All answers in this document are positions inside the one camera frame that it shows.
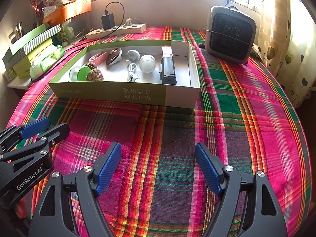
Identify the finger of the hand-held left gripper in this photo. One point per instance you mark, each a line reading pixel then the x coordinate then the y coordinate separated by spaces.
pixel 35 127
pixel 58 132

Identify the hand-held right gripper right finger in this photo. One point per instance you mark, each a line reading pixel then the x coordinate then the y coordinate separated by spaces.
pixel 207 167

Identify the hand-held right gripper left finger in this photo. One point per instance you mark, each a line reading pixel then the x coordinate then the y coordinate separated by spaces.
pixel 109 167

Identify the green and white disc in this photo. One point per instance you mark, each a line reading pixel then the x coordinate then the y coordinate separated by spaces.
pixel 82 74

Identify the brown walnut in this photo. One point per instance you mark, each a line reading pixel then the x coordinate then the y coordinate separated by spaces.
pixel 95 75
pixel 91 66

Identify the green cardboard box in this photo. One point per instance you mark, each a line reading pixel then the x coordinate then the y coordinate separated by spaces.
pixel 123 93

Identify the pink loop hair clip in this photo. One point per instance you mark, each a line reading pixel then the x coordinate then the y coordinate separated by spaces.
pixel 98 58

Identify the black rectangular device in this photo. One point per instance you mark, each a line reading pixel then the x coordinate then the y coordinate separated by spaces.
pixel 168 70

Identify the clear white jar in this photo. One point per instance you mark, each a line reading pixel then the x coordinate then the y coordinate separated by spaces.
pixel 147 64

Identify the person's left hand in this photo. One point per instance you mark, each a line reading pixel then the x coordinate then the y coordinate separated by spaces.
pixel 21 208

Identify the white side table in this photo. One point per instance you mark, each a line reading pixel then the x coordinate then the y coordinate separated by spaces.
pixel 21 84

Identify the plaid blanket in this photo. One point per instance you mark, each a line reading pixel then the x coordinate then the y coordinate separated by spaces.
pixel 172 133

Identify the small lime box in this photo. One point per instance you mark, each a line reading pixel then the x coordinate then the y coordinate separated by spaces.
pixel 9 74

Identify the thick lime box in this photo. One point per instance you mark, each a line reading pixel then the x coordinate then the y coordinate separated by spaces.
pixel 24 66

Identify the green tissue pack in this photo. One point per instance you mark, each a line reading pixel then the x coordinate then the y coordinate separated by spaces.
pixel 49 59

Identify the dark green box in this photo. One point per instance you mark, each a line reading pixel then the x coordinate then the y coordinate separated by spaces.
pixel 8 59

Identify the green striped box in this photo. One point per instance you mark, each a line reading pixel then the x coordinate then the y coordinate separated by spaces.
pixel 44 35

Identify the flat lime box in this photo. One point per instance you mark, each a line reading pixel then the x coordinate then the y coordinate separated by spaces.
pixel 27 35

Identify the small green packets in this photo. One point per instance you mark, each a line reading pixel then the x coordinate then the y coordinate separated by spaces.
pixel 65 34

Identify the pile of small cartons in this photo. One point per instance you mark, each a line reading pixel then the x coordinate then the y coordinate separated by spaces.
pixel 53 7

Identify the orange tray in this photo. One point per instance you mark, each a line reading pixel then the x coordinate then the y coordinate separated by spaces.
pixel 71 11

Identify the beige power strip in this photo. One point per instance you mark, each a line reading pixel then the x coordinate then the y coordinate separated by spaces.
pixel 123 29

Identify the white plug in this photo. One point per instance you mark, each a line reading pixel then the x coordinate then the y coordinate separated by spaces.
pixel 128 21

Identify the grey desk heater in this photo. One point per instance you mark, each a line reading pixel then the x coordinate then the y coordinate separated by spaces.
pixel 229 34

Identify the heart print curtain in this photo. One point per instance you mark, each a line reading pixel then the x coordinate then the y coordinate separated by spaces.
pixel 284 42

